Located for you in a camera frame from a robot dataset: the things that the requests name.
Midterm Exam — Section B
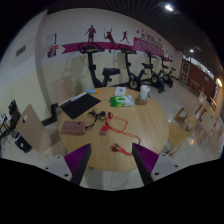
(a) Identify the pink power strip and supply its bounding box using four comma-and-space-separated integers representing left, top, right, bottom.
60, 120, 87, 136

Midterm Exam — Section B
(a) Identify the black mouse pad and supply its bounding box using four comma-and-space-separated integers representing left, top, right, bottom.
59, 92, 102, 120

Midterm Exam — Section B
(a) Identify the purple wall poster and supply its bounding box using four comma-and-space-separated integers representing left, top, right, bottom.
47, 49, 58, 59

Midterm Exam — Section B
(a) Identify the red multi-head charging cable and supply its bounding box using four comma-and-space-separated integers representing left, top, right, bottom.
104, 111, 142, 157

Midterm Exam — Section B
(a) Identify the grey wall vent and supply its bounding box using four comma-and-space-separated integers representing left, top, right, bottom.
15, 44, 27, 58

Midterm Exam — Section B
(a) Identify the blue and orange tube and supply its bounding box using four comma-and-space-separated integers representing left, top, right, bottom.
85, 88, 101, 95

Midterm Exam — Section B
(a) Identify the light wooden chair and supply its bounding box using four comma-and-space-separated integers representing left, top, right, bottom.
16, 103, 68, 158
50, 76, 78, 106

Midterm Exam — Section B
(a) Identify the white framed wall poster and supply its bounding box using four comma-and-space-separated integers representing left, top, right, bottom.
46, 32, 58, 47

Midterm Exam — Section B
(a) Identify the white flat box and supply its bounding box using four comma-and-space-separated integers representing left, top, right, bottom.
113, 86, 128, 97

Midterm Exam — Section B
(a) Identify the black floor bin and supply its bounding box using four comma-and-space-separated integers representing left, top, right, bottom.
14, 132, 34, 154

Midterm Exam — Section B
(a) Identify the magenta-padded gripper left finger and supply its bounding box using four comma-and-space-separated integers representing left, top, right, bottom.
43, 142, 93, 186

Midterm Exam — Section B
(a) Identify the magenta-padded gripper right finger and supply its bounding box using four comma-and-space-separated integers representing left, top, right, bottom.
131, 142, 183, 186

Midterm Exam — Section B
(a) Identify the white paper cup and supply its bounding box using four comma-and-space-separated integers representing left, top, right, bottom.
138, 84, 151, 101

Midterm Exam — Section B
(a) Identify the black power strip cable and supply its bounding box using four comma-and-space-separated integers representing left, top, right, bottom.
84, 109, 108, 131

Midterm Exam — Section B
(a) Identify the red charger block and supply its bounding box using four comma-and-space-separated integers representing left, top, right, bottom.
99, 123, 110, 136

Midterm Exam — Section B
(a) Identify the green wet wipes pack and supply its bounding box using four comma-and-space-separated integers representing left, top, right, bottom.
108, 94, 136, 108

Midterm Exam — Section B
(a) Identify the group of wooden chairs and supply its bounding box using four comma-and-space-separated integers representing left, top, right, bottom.
167, 90, 224, 157

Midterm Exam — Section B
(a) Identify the brown round coaster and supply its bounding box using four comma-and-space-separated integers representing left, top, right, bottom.
134, 97, 149, 106

